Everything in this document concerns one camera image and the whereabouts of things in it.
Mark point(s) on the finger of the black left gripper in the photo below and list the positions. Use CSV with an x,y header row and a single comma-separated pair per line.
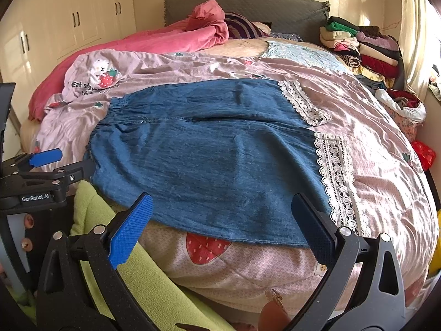
x,y
71,173

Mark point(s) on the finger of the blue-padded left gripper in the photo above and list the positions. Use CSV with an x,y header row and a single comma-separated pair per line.
x,y
27,162

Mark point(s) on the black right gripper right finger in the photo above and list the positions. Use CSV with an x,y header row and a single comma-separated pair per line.
x,y
362,288

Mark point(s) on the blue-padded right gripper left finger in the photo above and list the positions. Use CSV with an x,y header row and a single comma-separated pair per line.
x,y
131,225

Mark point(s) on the blue denim lace-trimmed pants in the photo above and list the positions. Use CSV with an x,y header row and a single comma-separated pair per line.
x,y
224,158

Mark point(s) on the green sleeve forearm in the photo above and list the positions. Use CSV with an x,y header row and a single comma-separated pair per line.
x,y
166,304

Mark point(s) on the right thumb with nail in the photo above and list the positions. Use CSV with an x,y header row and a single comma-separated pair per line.
x,y
273,316

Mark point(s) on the pink strawberry print duvet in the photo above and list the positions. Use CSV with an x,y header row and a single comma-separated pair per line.
x,y
392,190

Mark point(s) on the red plastic bag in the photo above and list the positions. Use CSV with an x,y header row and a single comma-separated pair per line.
x,y
426,155

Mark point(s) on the cream wardrobe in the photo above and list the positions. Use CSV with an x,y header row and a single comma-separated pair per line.
x,y
36,35

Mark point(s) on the white bag with clothes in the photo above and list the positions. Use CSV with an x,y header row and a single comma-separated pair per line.
x,y
416,114

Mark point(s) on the stack of folded clothes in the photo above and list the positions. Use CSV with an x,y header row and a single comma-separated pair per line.
x,y
374,58

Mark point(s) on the pink red blanket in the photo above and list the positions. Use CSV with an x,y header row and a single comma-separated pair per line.
x,y
203,28

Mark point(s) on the light blue cloth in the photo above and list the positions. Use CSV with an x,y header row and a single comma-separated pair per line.
x,y
305,56

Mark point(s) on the purple striped pillow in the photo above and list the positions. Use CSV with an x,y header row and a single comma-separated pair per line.
x,y
240,27

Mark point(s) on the dark grey headboard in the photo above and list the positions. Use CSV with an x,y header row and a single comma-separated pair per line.
x,y
301,17

